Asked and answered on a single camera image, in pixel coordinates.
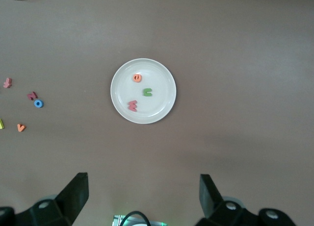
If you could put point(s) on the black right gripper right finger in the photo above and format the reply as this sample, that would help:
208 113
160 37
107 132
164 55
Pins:
213 204

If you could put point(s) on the beige plate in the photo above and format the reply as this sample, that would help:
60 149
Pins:
157 108

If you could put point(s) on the green letter u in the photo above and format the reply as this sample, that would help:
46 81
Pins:
147 94

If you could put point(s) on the pink letter w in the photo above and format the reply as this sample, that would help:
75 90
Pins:
133 106

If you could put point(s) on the dark red letter z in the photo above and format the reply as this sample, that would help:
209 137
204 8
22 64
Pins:
32 96

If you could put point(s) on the orange letter v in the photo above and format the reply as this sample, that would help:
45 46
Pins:
21 128

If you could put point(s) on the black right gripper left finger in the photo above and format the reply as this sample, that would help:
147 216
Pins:
71 199

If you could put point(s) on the orange letter e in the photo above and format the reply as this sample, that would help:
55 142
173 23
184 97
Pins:
135 78

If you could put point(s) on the blue letter o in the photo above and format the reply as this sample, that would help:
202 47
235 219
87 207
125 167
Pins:
35 104

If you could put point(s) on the pink letter f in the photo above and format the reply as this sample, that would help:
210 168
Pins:
7 83

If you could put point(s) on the yellow letter k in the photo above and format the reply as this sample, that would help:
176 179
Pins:
1 124

